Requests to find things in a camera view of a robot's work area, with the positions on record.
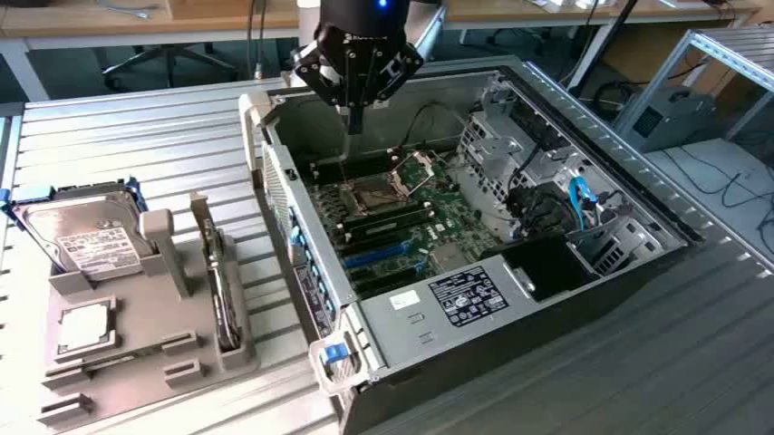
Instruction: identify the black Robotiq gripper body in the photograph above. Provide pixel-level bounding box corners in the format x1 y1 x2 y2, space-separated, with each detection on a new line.
315 0 413 106

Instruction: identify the graphics card with black fan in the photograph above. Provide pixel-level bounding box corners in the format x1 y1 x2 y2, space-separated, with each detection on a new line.
187 190 244 353

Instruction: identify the black office chair base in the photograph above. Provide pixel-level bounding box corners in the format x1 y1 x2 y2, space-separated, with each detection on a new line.
98 43 240 92
457 25 551 58

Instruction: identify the brown cardboard box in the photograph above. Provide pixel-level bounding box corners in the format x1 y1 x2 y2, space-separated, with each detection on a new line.
165 0 259 22

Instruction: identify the metal socket cover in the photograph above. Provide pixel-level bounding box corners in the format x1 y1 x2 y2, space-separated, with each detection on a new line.
389 151 436 197

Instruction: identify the silver disk bay cage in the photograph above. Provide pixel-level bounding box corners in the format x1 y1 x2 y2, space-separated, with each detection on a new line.
456 72 690 278

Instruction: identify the CPU socket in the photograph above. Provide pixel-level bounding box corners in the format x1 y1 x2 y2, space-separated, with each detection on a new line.
337 174 404 214

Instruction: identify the green Dell motherboard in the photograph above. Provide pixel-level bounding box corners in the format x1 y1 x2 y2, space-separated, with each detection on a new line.
304 147 519 301

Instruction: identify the installed RAM stick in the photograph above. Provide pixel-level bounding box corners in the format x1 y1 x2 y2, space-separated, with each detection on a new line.
344 213 436 242

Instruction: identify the long black expansion slot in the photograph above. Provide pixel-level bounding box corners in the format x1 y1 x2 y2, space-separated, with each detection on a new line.
355 274 424 295
341 233 416 256
349 265 421 285

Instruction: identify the blue plastic disk caddy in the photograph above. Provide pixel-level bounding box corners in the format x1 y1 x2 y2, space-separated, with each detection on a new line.
0 176 149 218

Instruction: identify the blue expansion slot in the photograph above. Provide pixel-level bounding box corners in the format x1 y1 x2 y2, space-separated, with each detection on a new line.
341 244 407 269

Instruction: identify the wooden top desk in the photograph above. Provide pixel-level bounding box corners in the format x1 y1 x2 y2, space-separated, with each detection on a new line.
440 0 763 92
0 0 303 103

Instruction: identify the silver chipset heatsink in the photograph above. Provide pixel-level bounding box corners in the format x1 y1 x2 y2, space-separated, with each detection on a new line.
432 244 479 273

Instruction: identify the grey control box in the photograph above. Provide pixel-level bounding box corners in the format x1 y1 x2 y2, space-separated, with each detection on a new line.
627 85 718 153

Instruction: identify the black plastic shroud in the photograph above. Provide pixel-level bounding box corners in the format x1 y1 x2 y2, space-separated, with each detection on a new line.
499 233 600 304

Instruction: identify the silver hard disk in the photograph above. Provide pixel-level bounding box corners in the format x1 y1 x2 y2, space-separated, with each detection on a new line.
10 192 156 282

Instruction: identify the aluminium slat table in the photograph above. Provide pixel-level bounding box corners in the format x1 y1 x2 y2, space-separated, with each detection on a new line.
610 24 774 150

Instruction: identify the silver power supply unit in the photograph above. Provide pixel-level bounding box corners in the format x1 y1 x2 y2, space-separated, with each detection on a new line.
355 253 528 371

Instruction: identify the grey plastic parts rack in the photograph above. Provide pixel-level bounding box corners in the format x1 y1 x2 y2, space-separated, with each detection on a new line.
36 208 261 431

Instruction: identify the open grey PC case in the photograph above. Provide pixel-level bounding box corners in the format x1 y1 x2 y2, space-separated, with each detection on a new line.
237 53 706 435

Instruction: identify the silver CPU chip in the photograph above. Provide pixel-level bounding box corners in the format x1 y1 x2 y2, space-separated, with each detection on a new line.
57 302 117 357

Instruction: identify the green loose RAM stick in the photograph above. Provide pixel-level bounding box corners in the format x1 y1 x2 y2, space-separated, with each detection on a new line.
81 347 165 369

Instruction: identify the black looped wire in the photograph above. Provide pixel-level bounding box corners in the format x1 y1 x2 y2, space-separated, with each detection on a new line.
403 101 468 147

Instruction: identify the grey network cable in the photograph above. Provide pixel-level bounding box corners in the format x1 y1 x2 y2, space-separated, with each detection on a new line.
93 0 163 20

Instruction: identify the black wire bundle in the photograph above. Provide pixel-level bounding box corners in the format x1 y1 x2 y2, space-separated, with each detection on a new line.
504 184 574 237

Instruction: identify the blue SATA wire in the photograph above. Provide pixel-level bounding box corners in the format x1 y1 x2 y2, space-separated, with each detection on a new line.
566 175 592 233

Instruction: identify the black floor cable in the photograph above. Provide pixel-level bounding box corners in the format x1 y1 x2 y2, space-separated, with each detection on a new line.
662 144 774 214

